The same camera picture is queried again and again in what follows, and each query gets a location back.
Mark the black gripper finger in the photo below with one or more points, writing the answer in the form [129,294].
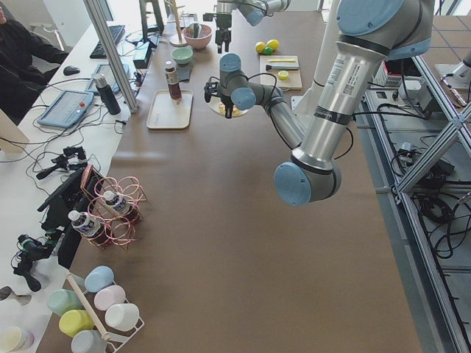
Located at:
[223,47]

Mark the wooden mug tree stand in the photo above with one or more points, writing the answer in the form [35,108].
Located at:
[172,33]

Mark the glazed twisted donut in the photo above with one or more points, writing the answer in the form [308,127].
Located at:
[235,110]

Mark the blue teach pendant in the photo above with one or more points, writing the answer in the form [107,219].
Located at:
[106,71]
[67,109]

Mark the steel funnel jigger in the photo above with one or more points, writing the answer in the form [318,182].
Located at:
[194,29]

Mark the aluminium frame post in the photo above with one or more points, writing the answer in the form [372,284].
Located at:
[100,25]

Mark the white round plate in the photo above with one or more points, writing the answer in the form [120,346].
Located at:
[213,105]

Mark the black thermos bottle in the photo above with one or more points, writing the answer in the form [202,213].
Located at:
[106,94]

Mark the white cup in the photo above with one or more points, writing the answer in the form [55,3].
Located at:
[122,317]

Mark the copper wire bottle rack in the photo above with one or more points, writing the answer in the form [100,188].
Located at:
[119,228]

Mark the pink cup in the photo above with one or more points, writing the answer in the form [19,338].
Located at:
[109,296]

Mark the cream rectangular tray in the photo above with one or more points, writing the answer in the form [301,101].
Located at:
[166,113]

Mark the seated person in black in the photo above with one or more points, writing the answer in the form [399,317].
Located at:
[21,81]

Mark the yellow plastic knife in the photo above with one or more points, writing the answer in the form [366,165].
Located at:
[282,60]

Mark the grey cup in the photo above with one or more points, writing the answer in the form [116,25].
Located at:
[88,341]

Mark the blue cup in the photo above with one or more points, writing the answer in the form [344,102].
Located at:
[99,278]

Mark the grey folded cloth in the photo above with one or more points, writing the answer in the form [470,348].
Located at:
[184,73]

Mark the yellow cup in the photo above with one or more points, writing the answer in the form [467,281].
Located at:
[75,321]

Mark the black computer mouse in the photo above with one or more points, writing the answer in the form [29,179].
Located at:
[70,70]

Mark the dark sauce bottle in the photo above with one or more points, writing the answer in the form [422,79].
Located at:
[173,82]

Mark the wooden cutting board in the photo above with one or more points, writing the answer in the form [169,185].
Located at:
[294,81]

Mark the halved lemon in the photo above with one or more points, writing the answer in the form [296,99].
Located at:
[283,75]

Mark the pink bowl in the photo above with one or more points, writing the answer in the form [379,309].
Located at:
[202,41]

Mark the green cup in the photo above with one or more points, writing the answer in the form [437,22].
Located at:
[62,300]

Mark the yellow lemon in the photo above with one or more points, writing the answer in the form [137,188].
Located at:
[260,46]
[273,44]

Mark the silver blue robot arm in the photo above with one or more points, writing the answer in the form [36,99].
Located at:
[360,35]
[252,11]

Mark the bottle in rack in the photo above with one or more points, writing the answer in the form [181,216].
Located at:
[89,226]
[119,205]

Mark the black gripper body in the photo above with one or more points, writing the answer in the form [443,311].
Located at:
[225,97]
[223,28]

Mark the green bowl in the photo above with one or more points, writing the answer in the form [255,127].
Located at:
[182,55]

